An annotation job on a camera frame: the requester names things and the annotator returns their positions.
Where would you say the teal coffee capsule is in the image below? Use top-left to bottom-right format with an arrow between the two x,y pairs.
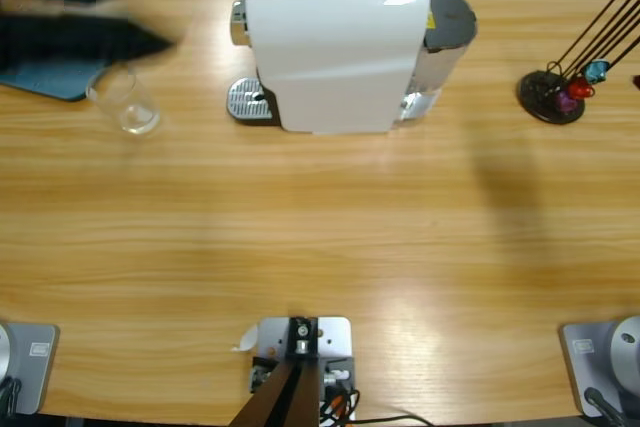
584,59 -> 610,83

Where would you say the clear drinking glass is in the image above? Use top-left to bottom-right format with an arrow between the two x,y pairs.
85,65 -> 161,136

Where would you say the red coffee capsule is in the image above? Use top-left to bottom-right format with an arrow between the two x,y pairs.
567,75 -> 596,101

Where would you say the purple coffee capsule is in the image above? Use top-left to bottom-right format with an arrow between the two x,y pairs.
555,90 -> 579,116

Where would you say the white capsule coffee machine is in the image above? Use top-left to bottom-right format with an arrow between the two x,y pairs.
228,0 -> 432,137

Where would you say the teal plastic tray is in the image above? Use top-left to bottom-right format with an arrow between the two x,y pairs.
0,59 -> 109,103

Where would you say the black capsule holder with rods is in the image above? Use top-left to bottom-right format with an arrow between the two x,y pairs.
518,0 -> 640,126

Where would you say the metal grille drip tray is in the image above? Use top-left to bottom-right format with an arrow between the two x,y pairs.
227,77 -> 281,127

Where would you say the clear water tank dark lid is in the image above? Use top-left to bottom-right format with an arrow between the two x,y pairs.
399,0 -> 479,122

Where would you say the white paper tape strip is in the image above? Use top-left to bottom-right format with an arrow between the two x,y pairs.
229,324 -> 260,353

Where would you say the grey base plate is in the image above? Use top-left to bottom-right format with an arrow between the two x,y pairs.
0,321 -> 60,416
558,321 -> 640,418

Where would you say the black base cable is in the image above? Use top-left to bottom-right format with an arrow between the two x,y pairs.
0,376 -> 24,416
583,386 -> 629,427

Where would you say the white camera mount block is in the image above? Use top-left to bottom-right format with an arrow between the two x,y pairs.
249,315 -> 356,423

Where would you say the dark camera mount post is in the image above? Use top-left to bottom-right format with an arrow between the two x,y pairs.
232,315 -> 321,427

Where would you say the thin black cable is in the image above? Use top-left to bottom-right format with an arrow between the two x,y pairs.
349,414 -> 434,427

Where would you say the orange and black cable bundle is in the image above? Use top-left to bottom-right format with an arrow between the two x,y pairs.
318,386 -> 361,427

